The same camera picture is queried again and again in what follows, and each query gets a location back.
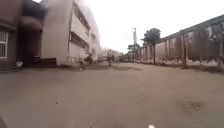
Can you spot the utility pole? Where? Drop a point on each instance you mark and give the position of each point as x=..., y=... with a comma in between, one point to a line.
x=134, y=40

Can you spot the tree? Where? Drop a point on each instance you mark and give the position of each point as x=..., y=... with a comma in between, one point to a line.
x=151, y=36

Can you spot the pale distant building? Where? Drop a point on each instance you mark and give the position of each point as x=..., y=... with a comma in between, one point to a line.
x=111, y=52

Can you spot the brown-grey paved road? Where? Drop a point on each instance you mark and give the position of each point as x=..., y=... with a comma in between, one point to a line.
x=113, y=100

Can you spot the red-brown building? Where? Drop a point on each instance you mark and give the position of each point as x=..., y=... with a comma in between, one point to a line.
x=10, y=16

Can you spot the pale building with window bands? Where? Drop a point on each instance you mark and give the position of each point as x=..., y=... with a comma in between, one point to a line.
x=55, y=33

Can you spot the stained wall with pillars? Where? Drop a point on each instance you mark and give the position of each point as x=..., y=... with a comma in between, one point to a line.
x=196, y=46

